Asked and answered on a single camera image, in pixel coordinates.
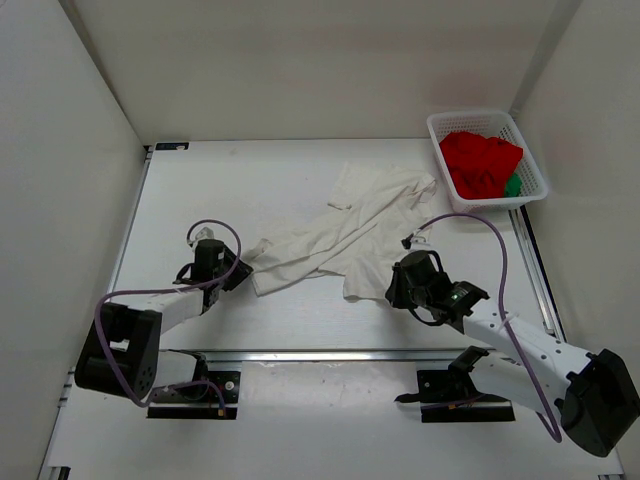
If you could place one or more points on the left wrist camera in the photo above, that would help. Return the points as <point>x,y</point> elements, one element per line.
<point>204,233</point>

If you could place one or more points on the white t shirt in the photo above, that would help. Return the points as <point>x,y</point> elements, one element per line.
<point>370,211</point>

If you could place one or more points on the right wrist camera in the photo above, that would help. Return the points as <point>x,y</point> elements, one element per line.
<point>417,239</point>

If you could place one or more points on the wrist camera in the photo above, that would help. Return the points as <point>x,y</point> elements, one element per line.
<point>417,239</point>
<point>204,233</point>

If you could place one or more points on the red t shirt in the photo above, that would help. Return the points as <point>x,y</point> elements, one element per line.
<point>479,166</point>

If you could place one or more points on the green t shirt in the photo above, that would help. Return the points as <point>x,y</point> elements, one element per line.
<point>513,186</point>

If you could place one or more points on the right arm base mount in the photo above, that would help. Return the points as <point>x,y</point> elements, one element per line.
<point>449,395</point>

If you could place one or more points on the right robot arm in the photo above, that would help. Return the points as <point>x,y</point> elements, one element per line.
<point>591,397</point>

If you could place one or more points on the aluminium frame rail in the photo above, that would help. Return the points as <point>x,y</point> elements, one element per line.
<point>536,271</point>

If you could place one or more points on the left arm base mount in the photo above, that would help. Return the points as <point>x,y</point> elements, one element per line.
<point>210,395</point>

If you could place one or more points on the white plastic basket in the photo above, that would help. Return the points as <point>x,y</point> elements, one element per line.
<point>487,123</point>

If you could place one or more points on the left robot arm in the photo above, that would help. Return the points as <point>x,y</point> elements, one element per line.
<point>121,355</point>

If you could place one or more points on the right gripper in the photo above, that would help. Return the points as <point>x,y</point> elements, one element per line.
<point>395,296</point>

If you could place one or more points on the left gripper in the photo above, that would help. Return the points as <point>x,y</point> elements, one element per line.
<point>241,271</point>

